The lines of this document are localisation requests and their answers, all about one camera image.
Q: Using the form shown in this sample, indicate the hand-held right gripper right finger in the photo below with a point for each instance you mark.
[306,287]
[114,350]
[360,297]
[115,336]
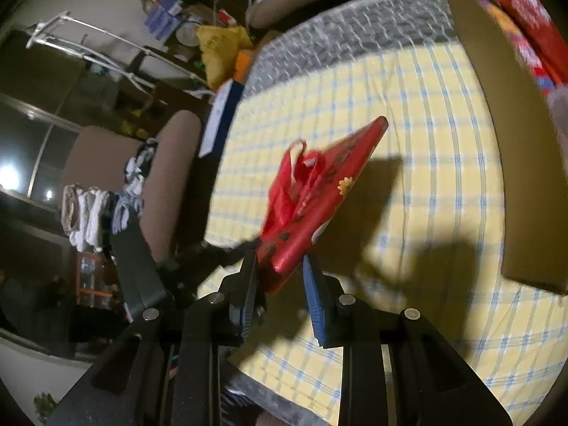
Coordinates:
[317,308]

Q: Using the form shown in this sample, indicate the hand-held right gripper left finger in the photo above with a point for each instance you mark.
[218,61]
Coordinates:
[248,295]

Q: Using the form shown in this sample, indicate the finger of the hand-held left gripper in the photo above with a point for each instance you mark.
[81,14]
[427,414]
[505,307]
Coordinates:
[133,266]
[213,252]

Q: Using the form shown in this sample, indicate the shiny red gift bag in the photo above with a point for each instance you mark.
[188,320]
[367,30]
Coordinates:
[319,195]

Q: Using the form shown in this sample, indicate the brown cardboard box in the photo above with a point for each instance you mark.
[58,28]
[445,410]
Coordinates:
[510,142]

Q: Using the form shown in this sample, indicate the pile of white clothes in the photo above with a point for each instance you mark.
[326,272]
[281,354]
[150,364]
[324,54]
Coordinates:
[91,217]

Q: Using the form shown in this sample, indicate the white blue flat box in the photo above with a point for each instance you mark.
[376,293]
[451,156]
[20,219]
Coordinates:
[217,115]

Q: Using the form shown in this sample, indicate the green plant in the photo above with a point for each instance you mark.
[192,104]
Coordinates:
[44,408]

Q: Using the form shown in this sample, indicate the orange box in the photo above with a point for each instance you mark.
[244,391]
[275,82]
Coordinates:
[244,64]

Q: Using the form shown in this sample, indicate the yellow plastic bag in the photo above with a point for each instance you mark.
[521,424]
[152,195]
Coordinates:
[219,49]

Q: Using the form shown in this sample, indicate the yellow plaid cloth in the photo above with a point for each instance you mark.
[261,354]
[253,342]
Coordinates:
[421,97]

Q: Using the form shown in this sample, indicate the blue white carton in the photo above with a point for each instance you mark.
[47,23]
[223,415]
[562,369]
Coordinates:
[162,15]

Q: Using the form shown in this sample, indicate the white metal drying rack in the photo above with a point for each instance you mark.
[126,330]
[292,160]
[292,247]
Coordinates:
[46,26]

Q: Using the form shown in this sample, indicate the red patterned packet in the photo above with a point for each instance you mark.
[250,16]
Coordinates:
[519,4]

